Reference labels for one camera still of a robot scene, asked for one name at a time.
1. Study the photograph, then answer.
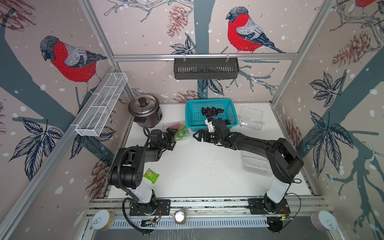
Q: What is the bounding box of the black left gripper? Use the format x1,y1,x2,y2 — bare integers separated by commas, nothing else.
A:
158,128,178,151

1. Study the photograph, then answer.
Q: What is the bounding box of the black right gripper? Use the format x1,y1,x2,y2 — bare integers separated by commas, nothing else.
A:
193,128,224,143

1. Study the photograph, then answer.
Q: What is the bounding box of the green grape bunch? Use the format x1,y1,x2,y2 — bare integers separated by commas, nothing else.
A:
175,126,189,142

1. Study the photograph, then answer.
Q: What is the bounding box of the clear plastic clamshell container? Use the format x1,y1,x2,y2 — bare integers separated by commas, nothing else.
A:
163,121,190,142

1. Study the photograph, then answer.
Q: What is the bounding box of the red grape bunch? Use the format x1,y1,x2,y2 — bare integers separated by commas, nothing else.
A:
168,123,183,130

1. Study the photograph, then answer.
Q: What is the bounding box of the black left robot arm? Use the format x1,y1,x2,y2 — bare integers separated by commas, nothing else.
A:
107,127,177,215

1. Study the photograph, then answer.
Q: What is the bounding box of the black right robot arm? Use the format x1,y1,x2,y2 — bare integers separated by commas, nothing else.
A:
193,119,304,213

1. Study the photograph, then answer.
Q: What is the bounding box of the teal plastic basket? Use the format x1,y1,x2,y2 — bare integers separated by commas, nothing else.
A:
185,99,239,132

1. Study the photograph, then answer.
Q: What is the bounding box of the dark purple grape bunch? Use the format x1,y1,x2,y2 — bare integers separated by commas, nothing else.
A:
201,107,225,118

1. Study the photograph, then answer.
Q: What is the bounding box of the stainless steel rice cooker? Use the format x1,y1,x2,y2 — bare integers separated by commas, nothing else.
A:
129,94,163,128

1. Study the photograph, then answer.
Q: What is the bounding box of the green snack packet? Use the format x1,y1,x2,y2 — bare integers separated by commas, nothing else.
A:
144,169,159,184

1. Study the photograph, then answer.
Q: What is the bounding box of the black hanging wire basket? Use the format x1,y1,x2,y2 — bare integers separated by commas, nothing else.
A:
174,58,240,80

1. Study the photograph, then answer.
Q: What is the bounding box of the white wire shelf basket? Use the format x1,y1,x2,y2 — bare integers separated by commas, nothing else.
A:
75,73,128,137

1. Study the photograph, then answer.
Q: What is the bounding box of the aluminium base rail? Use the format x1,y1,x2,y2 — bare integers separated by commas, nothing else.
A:
86,194,329,230

